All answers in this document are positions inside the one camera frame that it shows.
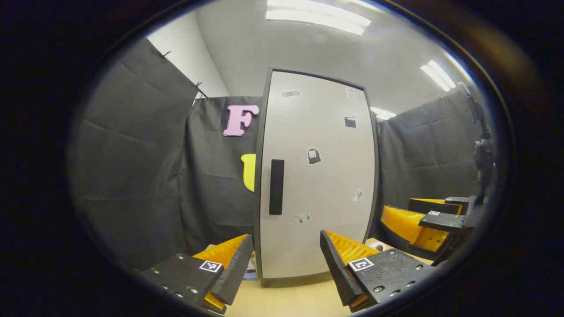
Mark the black backdrop cloth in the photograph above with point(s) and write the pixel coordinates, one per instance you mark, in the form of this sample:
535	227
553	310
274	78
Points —
132	176

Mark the blue white book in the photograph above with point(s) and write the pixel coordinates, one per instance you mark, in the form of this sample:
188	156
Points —
251	275

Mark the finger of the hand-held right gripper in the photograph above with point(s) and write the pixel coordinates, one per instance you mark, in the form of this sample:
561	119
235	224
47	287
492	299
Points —
425	206
443	221

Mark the small ceiling light panel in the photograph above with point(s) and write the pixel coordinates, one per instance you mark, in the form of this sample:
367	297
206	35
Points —
382	113

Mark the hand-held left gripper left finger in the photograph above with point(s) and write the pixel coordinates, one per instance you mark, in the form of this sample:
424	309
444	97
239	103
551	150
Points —
235	273

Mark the wide ceiling light panel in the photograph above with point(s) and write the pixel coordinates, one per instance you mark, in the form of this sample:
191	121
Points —
317	15

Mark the pink white plush toy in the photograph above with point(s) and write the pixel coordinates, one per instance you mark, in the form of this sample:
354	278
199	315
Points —
378	246

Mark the slim ceiling light panel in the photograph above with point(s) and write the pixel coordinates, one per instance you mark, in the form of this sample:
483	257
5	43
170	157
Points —
438	75

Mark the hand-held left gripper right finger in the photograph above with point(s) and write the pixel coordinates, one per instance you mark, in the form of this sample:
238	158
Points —
337	273

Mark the grey cabinet door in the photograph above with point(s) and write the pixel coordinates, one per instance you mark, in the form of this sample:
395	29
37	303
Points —
326	198

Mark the dark grey cabinet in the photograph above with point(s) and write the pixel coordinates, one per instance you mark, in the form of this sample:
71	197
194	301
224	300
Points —
257	229

